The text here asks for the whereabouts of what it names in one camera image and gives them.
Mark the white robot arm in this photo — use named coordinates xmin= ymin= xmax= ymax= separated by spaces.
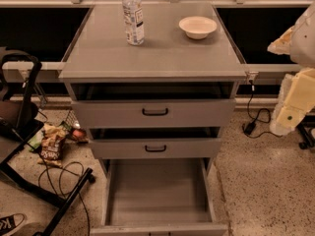
xmin=268 ymin=3 xmax=315 ymax=136

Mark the black power adapter cable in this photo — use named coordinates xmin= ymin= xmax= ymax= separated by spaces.
xmin=241 ymin=80 xmax=284 ymax=140

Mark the brown chip bag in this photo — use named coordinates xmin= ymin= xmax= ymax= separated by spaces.
xmin=37 ymin=124 xmax=66 ymax=168

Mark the grey middle drawer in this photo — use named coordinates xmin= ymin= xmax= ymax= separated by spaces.
xmin=90 ymin=138 xmax=221 ymax=159

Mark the clear plastic water bottle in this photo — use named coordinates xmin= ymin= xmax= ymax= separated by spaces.
xmin=122 ymin=0 xmax=145 ymax=45

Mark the black floor cable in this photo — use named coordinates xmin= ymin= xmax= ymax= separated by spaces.
xmin=37 ymin=160 xmax=92 ymax=236

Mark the grey top drawer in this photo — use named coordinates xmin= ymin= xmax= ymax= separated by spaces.
xmin=72 ymin=99 xmax=235 ymax=128

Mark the black white sneaker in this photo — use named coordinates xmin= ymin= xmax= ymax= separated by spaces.
xmin=0 ymin=213 xmax=27 ymax=236

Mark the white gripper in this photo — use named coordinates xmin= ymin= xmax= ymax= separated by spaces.
xmin=270 ymin=68 xmax=315 ymax=136

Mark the green snack packet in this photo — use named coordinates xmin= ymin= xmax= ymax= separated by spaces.
xmin=29 ymin=131 xmax=44 ymax=152

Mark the red apple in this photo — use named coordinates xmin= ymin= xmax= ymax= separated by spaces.
xmin=72 ymin=129 xmax=87 ymax=141

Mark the grey drawer cabinet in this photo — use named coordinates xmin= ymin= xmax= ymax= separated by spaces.
xmin=58 ymin=1 xmax=248 ymax=236

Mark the black cart frame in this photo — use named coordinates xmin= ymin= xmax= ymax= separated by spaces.
xmin=0 ymin=47 xmax=95 ymax=236

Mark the grey open bottom drawer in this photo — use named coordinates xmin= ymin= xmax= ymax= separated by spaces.
xmin=91 ymin=158 xmax=227 ymax=236

